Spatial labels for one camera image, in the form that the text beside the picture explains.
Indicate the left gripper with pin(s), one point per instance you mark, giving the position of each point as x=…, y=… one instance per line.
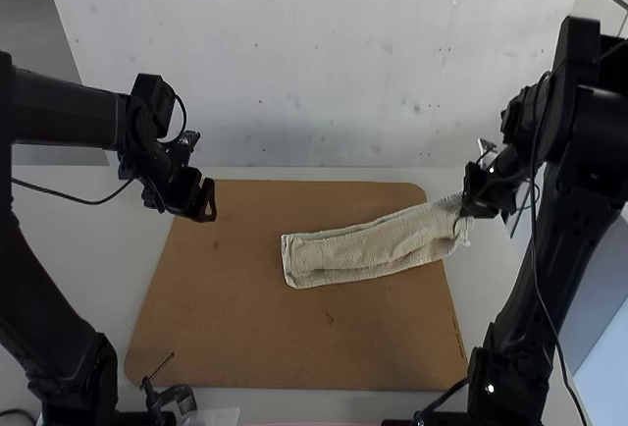
x=176, y=190

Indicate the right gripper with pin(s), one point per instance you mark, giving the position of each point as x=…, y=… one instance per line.
x=483, y=190

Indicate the pale towel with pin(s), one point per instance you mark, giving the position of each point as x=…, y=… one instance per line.
x=368, y=249

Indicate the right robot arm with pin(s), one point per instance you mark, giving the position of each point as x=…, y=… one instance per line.
x=569, y=151

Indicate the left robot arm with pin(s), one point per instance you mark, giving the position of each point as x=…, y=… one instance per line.
x=54, y=112

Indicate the cork mat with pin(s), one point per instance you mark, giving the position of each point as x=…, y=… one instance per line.
x=245, y=323

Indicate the black clamp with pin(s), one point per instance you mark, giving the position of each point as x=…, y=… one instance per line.
x=164, y=396

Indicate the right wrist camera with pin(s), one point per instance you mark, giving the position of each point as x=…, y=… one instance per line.
x=493, y=158

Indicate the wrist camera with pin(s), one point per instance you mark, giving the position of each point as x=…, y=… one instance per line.
x=189, y=143
x=493, y=158

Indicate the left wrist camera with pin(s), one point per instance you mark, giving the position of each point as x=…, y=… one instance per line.
x=189, y=143

